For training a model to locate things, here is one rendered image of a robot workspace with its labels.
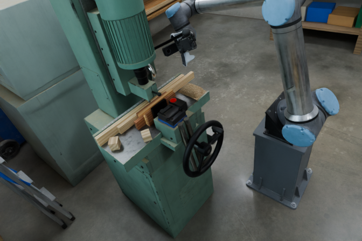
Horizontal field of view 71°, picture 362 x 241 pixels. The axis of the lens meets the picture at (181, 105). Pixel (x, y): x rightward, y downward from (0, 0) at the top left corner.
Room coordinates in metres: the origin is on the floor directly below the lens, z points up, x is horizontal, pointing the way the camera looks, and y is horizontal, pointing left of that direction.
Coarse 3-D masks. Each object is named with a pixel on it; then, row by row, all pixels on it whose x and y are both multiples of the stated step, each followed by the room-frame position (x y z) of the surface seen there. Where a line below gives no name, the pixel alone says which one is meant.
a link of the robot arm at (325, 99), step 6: (318, 90) 0.96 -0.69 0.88; (324, 90) 0.96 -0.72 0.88; (330, 90) 0.98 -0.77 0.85; (312, 96) 0.95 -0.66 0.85; (318, 96) 0.93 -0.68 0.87; (324, 96) 0.92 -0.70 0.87; (330, 96) 0.94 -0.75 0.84; (312, 102) 0.92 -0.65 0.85; (318, 102) 0.91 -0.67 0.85; (324, 102) 0.89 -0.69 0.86; (330, 102) 0.91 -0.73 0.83; (336, 102) 0.92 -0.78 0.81; (318, 108) 0.88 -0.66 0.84; (324, 108) 0.87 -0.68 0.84; (330, 108) 0.87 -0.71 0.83; (336, 108) 0.89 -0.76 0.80; (324, 114) 0.86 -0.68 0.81; (330, 114) 0.86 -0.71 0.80
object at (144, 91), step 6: (132, 84) 1.06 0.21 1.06; (138, 84) 1.04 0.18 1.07; (150, 84) 1.02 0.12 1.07; (132, 90) 1.08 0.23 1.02; (138, 90) 1.03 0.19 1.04; (144, 90) 0.99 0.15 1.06; (150, 90) 1.00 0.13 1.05; (156, 90) 1.02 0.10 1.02; (144, 96) 1.00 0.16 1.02; (150, 96) 1.00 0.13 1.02
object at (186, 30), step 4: (184, 32) 0.98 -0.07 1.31; (188, 32) 0.98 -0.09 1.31; (176, 36) 1.03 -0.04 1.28; (180, 36) 1.01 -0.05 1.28; (184, 36) 0.98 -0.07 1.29; (188, 36) 0.98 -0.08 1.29; (168, 40) 1.07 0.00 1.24; (172, 40) 1.05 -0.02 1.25; (160, 44) 1.12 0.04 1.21; (164, 44) 1.10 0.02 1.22; (156, 48) 1.15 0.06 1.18
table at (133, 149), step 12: (180, 96) 1.11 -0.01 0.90; (204, 96) 1.08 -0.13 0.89; (192, 108) 1.01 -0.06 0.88; (132, 132) 0.90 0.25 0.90; (156, 132) 0.87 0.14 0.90; (132, 144) 0.82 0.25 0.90; (144, 144) 0.81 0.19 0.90; (156, 144) 0.83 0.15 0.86; (168, 144) 0.81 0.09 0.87; (180, 144) 0.80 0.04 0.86; (108, 156) 0.81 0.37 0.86; (120, 156) 0.76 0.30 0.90; (132, 156) 0.75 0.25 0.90; (144, 156) 0.78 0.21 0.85
